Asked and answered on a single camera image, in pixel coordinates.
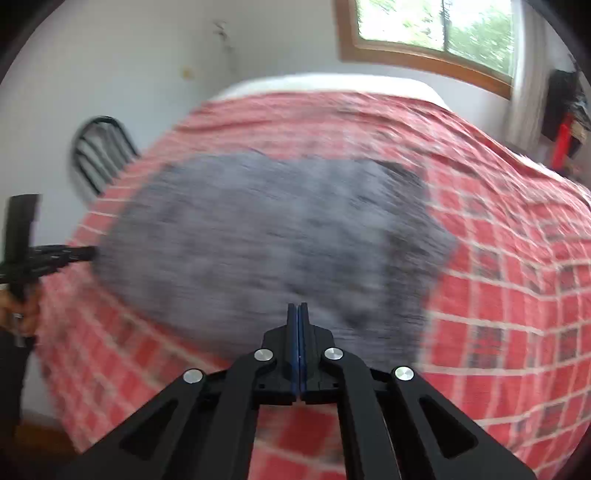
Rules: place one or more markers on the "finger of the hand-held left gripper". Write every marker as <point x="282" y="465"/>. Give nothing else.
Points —
<point x="64" y="254"/>

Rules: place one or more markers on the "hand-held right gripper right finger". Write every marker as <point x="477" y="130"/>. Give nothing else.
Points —
<point x="341" y="369"/>

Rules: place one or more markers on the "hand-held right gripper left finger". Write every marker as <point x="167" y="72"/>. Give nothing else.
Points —
<point x="258" y="369"/>

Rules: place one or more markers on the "grey quilted jacket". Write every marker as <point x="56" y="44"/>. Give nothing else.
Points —
<point x="277" y="249"/>

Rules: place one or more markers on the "person's left hand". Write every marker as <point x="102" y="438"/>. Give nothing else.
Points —
<point x="25" y="314"/>

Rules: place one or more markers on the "black metal chair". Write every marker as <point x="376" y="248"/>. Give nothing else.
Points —
<point x="101" y="154"/>

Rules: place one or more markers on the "red plaid blanket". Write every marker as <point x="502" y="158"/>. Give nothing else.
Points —
<point x="498" y="295"/>

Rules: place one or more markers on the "white bed sheet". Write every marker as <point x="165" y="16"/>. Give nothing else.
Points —
<point x="323" y="85"/>

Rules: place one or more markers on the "red hanging bag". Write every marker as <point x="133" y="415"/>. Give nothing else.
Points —
<point x="562" y="143"/>

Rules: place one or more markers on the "dark hanging coat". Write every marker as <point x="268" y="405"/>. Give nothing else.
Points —
<point x="558" y="104"/>

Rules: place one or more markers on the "grey curtain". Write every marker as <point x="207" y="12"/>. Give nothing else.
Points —
<point x="531" y="83"/>

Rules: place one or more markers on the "large wooden framed window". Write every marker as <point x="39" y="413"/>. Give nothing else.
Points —
<point x="429" y="32"/>

